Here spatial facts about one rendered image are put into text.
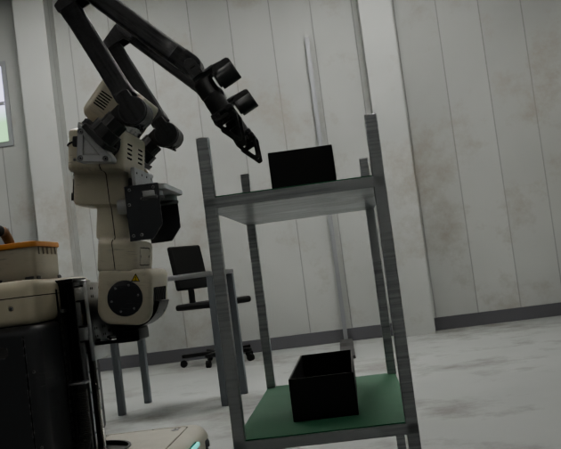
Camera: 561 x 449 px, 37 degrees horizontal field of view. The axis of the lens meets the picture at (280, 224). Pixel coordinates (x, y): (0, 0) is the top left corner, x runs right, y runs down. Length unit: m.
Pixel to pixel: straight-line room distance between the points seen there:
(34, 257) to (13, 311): 0.23
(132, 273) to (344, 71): 6.00
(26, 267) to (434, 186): 5.99
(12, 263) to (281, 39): 6.07
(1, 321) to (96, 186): 0.47
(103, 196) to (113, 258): 0.19
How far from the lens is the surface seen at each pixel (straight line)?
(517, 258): 8.24
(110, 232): 2.53
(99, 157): 2.38
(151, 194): 2.44
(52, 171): 8.27
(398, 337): 2.06
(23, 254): 2.58
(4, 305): 2.42
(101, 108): 2.55
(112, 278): 2.49
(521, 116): 8.36
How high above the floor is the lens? 0.75
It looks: 3 degrees up
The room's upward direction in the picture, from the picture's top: 7 degrees counter-clockwise
